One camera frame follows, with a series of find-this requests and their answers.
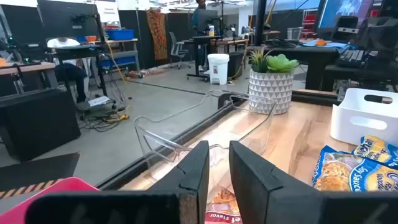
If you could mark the computer monitor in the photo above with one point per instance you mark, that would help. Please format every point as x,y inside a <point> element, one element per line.
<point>342,12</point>

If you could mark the orange patterned hanging cloth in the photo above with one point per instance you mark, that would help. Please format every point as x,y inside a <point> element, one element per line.
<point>157,34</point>

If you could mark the white wall sign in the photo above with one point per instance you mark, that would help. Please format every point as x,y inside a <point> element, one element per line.
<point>107,11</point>

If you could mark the clear plastic bin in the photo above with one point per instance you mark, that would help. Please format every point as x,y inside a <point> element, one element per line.
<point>161,146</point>

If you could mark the person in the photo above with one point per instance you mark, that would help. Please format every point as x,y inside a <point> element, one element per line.
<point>70,74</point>
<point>199,18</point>

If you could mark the black standing desk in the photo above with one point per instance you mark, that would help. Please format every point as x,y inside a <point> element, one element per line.
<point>202,38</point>

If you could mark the white paper sheet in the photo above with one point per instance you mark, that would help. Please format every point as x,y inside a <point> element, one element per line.
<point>99,101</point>

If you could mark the black keyboard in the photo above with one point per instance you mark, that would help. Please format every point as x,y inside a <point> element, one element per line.
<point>353,57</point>

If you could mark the blue storage bin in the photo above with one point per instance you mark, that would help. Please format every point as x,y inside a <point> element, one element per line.
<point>120,35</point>

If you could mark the blue cloth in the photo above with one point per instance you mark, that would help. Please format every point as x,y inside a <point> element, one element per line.
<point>335,46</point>

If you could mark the white trash can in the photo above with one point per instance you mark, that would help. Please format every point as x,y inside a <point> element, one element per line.
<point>217,68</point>

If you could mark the white plastic bin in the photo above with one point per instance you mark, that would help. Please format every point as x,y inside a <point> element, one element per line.
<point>351,105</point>

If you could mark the yellow bottle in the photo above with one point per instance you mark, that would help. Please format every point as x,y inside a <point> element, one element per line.
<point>211,31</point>

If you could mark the red rack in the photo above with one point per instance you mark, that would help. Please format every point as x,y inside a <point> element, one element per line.
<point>310,20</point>

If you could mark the grey office chair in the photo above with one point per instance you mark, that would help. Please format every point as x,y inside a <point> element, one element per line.
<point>175,46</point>

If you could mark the grey shelf unit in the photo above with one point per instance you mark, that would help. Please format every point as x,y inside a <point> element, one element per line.
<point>124,55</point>

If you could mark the succulent plant in patterned pot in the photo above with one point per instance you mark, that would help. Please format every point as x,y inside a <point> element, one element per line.
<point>270,93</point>

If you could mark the black frame workbench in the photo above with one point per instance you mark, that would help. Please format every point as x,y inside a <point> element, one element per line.
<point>77,51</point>

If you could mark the red plastic bin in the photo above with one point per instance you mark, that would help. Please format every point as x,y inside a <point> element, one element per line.
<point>46,188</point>

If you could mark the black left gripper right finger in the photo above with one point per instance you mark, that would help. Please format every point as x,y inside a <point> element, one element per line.
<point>255,186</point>

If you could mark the black cabinet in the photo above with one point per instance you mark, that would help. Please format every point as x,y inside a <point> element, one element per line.
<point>37,124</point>

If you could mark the blue Maruchan ramen pack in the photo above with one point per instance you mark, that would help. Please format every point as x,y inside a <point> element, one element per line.
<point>373,149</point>
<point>339,171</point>

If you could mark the hazard-striped black floor mat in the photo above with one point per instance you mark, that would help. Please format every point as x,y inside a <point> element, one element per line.
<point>31,171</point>

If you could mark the wooden top desk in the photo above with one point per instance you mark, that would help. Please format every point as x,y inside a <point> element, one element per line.
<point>28,67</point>

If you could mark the dark workstation desk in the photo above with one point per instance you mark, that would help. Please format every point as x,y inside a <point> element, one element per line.
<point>314,59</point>

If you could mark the black stand pole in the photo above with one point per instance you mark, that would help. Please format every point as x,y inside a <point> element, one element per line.
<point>260,21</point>

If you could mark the red Maruchan ramen pack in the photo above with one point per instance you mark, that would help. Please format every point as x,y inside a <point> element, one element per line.
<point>222,207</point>

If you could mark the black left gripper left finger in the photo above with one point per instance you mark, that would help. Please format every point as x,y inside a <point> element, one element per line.
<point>192,174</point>

